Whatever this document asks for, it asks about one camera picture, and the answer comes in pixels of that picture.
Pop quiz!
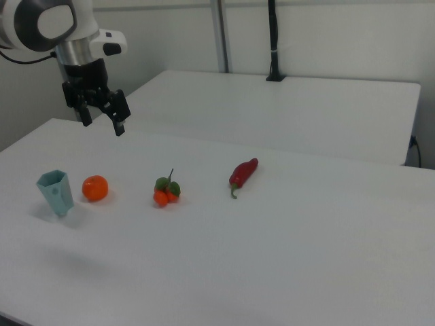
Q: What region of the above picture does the red chili pepper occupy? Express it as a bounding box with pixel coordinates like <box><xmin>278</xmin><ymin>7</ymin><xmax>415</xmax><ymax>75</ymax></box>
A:
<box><xmin>228</xmin><ymin>158</ymin><xmax>260</xmax><ymax>200</ymax></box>

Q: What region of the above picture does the large orange fruit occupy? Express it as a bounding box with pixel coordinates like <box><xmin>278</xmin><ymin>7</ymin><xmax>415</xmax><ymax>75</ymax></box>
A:
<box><xmin>82</xmin><ymin>175</ymin><xmax>109</xmax><ymax>202</ymax></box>

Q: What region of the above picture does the teal hexagonal mug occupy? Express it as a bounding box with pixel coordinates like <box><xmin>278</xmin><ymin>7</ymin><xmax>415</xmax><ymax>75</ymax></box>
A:
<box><xmin>36</xmin><ymin>170</ymin><xmax>75</xmax><ymax>217</ymax></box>

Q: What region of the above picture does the aluminium frame post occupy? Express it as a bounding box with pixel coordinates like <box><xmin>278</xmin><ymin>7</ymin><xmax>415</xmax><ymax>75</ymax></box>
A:
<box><xmin>209</xmin><ymin>0</ymin><xmax>234</xmax><ymax>74</ymax></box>

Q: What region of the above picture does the small tangerine cluster with leaves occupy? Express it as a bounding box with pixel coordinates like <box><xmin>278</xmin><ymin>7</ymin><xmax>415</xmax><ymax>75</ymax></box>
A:
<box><xmin>153</xmin><ymin>168</ymin><xmax>182</xmax><ymax>208</ymax></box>

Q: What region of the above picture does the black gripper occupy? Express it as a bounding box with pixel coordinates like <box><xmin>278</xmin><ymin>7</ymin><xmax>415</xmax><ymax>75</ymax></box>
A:
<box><xmin>61</xmin><ymin>58</ymin><xmax>132</xmax><ymax>138</ymax></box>

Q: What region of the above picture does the black camera pole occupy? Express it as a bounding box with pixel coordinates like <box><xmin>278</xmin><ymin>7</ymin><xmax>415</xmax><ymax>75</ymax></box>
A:
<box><xmin>265</xmin><ymin>0</ymin><xmax>285</xmax><ymax>82</ymax></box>

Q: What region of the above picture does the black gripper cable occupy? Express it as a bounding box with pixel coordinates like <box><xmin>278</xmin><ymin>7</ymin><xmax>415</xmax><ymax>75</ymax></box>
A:
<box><xmin>0</xmin><ymin>49</ymin><xmax>57</xmax><ymax>65</ymax></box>

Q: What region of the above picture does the black wall cable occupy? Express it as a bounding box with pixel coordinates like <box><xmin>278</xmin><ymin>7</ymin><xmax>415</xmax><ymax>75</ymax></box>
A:
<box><xmin>409</xmin><ymin>134</ymin><xmax>423</xmax><ymax>168</ymax></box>

